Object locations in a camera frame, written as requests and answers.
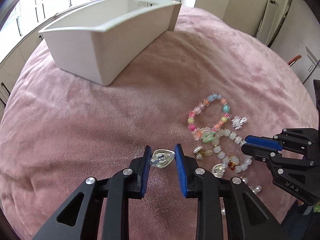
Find gold and white earring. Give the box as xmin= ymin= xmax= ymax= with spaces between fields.
xmin=193 ymin=146 xmax=213 ymax=160

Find colourful beaded bracelet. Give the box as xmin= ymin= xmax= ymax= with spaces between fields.
xmin=187 ymin=93 xmax=231 ymax=144

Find white jade bead bracelet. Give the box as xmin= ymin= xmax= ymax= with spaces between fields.
xmin=211 ymin=128 xmax=253 ymax=173

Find white cabinet row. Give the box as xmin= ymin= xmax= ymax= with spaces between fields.
xmin=0 ymin=4 xmax=83 ymax=116

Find white door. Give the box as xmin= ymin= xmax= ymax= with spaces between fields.
xmin=255 ymin=0 xmax=279 ymax=45

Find silver snowflake charm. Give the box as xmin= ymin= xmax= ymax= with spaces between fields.
xmin=232 ymin=116 xmax=248 ymax=130

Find white plastic storage bin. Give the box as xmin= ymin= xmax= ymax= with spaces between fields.
xmin=40 ymin=0 xmax=181 ymax=86

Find silver heart-shaped earring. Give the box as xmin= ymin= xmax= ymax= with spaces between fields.
xmin=149 ymin=149 xmax=176 ymax=168

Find pearl drop earring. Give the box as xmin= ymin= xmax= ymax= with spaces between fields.
xmin=240 ymin=177 xmax=262 ymax=194

